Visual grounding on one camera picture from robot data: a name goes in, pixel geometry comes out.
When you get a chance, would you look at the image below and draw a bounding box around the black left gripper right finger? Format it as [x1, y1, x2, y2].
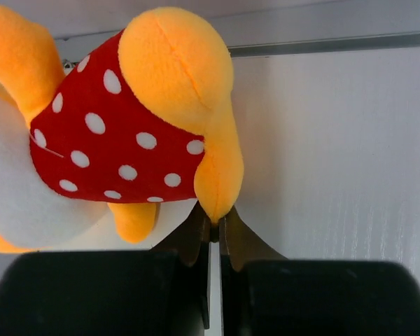
[218, 208, 286, 335]

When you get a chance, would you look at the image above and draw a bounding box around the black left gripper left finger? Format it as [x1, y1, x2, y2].
[151, 203, 211, 329]

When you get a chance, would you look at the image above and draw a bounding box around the orange plush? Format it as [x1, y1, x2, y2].
[0, 5, 244, 253]

